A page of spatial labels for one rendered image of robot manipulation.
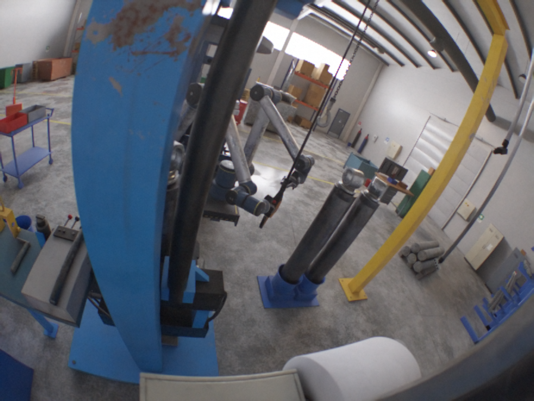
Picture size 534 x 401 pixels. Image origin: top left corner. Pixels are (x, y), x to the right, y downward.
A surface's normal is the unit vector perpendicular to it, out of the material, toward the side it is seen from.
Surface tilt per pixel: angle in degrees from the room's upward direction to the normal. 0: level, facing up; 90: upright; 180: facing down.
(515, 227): 90
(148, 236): 90
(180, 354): 0
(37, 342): 0
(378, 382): 4
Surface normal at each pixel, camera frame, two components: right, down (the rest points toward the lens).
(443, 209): -0.91, -0.18
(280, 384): 0.36, -0.80
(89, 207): 0.20, 0.58
